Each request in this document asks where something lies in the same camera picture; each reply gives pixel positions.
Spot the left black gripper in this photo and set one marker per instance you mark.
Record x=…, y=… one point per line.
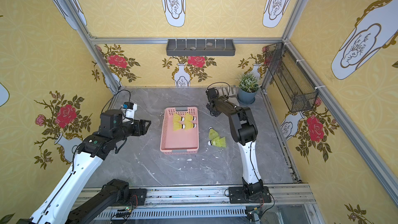
x=140, y=127

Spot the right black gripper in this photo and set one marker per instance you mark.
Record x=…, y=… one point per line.
x=213, y=101

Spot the yellow shuttlecock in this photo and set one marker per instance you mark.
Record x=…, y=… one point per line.
x=189, y=117
x=218, y=142
x=178, y=126
x=178, y=118
x=189, y=125
x=212, y=134

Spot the pink perforated storage basket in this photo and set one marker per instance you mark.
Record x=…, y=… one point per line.
x=182, y=141

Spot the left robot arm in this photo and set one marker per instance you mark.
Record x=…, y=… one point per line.
x=89, y=155

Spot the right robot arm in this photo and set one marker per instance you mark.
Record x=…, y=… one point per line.
x=244, y=132

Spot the green plant in blue pot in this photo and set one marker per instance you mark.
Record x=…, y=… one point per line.
x=248, y=88

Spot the small circuit board left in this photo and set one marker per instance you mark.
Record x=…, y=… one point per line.
x=123, y=213

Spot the small circuit board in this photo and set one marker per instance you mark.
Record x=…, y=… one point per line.
x=123, y=213
x=253, y=214

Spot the small circuit board right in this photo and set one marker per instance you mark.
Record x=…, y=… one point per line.
x=253, y=214

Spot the grey wall shelf tray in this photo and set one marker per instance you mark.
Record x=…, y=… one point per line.
x=219, y=47

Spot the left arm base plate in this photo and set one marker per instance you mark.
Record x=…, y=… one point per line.
x=134, y=197

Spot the black wire mesh basket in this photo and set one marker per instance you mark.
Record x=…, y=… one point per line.
x=297, y=90

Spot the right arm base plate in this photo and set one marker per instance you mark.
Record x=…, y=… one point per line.
x=242, y=195

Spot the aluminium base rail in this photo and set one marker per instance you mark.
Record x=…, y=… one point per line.
x=210, y=201

